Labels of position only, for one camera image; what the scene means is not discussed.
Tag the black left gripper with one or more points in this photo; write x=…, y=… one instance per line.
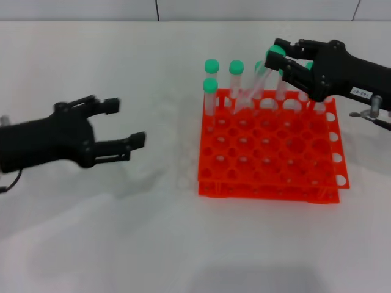
x=46, y=143

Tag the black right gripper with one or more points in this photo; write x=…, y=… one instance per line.
x=342, y=73

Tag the clear test tube green cap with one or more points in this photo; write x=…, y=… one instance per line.
x=259, y=67
x=212, y=66
x=281, y=88
x=236, y=67
x=308, y=66
x=210, y=85
x=259, y=82

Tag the orange plastic test tube rack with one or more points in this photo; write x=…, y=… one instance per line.
x=259, y=171

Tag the silver right wrist plug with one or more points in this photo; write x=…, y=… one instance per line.
x=375, y=107

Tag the silver wrist plug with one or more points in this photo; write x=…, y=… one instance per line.
x=375, y=107
x=4, y=121

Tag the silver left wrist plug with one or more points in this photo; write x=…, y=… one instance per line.
x=4, y=121

